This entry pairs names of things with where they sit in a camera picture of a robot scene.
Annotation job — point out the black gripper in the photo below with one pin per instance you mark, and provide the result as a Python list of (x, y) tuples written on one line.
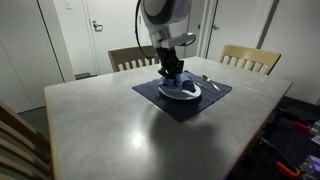
[(170, 64)]

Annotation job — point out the blue towel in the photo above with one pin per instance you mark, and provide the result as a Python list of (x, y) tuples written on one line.
[(179, 83)]

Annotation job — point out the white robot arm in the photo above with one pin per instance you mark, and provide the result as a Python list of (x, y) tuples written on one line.
[(157, 16)]

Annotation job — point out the silver spoon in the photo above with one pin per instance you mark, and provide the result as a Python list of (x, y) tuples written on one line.
[(206, 79)]

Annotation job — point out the dark blue placemat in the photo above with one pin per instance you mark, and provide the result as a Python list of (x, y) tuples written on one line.
[(182, 110)]

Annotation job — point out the dark wooden chair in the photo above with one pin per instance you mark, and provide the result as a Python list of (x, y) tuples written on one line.
[(132, 57)]

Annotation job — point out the light wooden chair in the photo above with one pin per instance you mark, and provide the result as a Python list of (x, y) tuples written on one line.
[(252, 59)]

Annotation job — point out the wooden chair foreground left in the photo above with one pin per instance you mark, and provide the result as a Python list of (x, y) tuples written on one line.
[(26, 153)]

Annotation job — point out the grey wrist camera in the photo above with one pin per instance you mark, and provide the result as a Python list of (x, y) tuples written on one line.
[(183, 40)]

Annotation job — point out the white light switch plate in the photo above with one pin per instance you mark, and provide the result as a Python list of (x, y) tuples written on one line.
[(67, 4)]

